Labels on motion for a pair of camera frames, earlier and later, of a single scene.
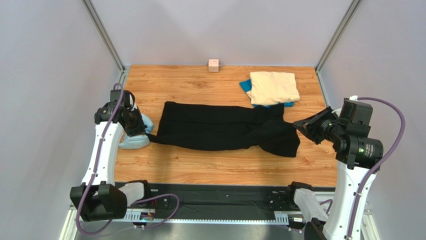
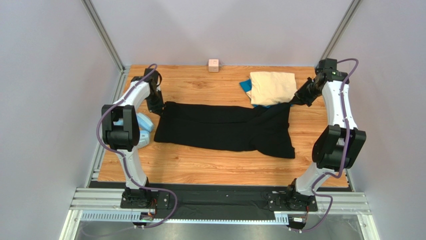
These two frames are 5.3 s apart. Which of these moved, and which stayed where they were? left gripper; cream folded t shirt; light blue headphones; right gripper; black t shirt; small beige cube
Moved: left gripper; right gripper
Stayed: small beige cube; cream folded t shirt; black t shirt; light blue headphones
